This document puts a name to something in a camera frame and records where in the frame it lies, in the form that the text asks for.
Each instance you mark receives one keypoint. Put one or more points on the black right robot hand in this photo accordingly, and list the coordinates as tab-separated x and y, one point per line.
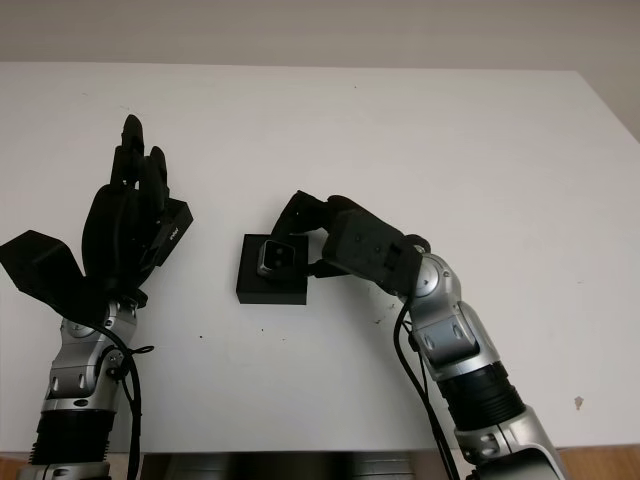
305	215

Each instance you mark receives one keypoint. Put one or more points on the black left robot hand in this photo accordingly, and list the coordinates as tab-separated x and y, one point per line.
120	230

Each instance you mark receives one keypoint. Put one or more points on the black printed box lid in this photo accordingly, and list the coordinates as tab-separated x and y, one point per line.
175	230

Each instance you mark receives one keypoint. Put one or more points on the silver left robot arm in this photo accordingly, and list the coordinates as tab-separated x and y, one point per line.
75	370

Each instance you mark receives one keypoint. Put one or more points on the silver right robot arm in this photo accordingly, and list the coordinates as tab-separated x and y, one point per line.
465	360

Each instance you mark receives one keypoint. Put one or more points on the dark grey robot torso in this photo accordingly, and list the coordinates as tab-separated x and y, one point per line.
280	467

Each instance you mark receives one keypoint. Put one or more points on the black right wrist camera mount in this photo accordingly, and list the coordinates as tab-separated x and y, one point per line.
370	250

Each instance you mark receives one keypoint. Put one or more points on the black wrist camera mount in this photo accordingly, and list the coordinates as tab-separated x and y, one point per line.
370	250
40	265

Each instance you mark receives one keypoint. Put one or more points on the black camera box base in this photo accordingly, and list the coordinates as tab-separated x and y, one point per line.
270	292

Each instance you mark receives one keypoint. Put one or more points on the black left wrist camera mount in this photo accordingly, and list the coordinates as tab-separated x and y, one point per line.
40	265

